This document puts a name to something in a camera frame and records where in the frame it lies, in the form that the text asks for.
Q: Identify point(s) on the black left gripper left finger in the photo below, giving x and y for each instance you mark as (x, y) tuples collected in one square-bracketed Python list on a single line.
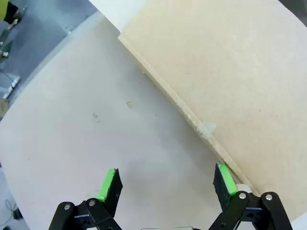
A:
[(112, 191)]

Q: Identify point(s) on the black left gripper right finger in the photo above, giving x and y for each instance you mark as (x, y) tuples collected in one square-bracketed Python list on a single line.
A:
[(224, 187)]

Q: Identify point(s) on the clear tape piece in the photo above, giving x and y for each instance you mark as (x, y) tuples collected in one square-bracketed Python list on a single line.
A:
[(206, 129)]

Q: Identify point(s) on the person in yellow apron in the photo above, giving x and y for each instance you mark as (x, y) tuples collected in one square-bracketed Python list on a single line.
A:
[(4, 9)]

